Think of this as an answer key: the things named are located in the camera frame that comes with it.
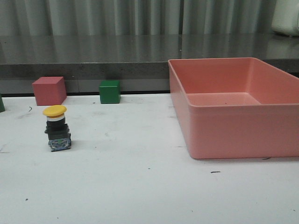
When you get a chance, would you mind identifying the yellow push button switch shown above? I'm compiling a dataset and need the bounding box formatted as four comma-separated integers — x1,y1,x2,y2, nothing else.
43,105,71,152

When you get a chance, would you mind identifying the green cube right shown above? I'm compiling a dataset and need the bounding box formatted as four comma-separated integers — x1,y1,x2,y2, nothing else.
99,80,121,104

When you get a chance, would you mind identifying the green cube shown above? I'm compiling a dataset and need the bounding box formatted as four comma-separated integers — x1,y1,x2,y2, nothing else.
99,80,121,104
0,94,5,112

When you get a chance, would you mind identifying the grey stone counter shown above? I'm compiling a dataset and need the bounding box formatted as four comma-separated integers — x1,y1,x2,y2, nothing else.
0,33,299,96

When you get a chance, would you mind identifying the pink plastic bin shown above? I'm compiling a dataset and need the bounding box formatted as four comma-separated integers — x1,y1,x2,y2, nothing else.
169,57,299,159

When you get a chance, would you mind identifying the pink cube middle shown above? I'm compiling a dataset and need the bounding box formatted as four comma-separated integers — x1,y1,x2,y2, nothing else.
32,77,67,106

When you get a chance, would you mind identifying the green cube left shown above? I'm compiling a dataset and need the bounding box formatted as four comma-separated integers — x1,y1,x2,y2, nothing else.
0,94,5,112

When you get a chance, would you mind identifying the grey curtain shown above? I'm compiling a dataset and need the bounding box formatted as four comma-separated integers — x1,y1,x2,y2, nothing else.
0,0,276,36

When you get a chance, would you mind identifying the white appliance on counter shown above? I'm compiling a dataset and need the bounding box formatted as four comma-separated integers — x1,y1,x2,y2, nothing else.
271,0,299,36

